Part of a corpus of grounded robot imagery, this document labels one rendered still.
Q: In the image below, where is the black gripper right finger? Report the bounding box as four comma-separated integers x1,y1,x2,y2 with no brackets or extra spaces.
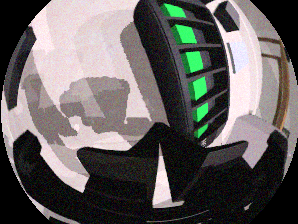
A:
160,121,249,202

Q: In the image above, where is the dark grey controller unit with green rocker switches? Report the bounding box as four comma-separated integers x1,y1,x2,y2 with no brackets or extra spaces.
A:
133,0,230,147

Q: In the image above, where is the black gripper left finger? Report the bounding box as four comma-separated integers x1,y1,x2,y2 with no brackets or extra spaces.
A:
76,121,161,200

